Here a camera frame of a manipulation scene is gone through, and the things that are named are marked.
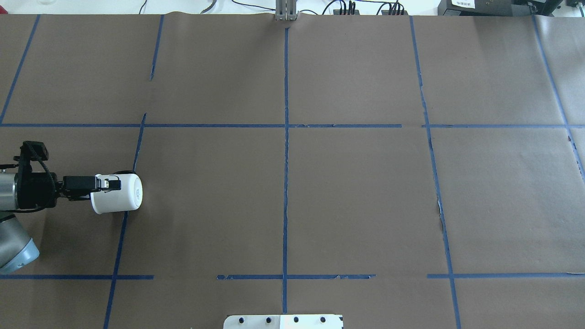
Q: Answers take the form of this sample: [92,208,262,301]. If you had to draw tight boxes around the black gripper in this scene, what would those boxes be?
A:
[15,172,122,210]

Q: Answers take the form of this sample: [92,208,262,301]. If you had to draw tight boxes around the white smiley mug black handle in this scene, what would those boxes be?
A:
[90,170,144,214]

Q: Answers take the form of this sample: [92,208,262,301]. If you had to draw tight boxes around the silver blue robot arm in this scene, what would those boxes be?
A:
[0,167,127,275]

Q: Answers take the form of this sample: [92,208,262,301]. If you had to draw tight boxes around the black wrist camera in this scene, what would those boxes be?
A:
[13,140,50,174]

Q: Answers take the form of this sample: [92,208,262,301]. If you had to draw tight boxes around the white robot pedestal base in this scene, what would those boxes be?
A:
[223,314,344,329]

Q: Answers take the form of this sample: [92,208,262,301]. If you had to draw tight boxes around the aluminium frame post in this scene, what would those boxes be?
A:
[275,0,298,21]

